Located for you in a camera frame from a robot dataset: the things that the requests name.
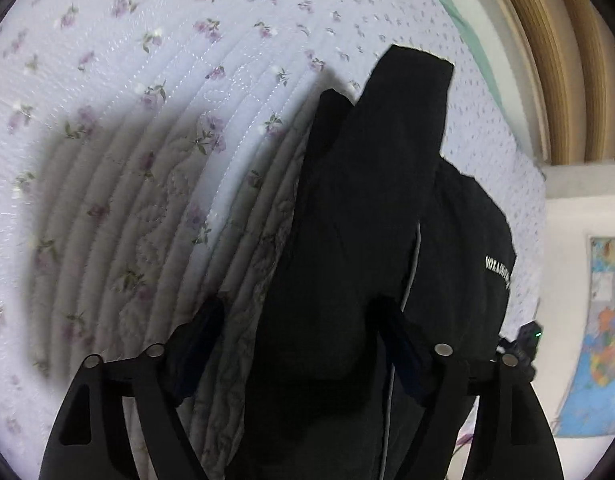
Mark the teal bed sheet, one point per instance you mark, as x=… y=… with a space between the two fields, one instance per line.
x=462 y=30

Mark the black hooded jacket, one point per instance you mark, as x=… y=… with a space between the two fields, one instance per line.
x=337 y=260

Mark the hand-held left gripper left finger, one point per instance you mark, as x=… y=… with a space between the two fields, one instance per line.
x=195 y=350

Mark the colourful wall map poster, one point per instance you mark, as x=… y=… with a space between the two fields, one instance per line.
x=597 y=340

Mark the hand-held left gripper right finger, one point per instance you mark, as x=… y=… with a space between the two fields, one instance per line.
x=405 y=360

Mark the white floral quilt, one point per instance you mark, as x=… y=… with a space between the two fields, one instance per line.
x=112 y=160

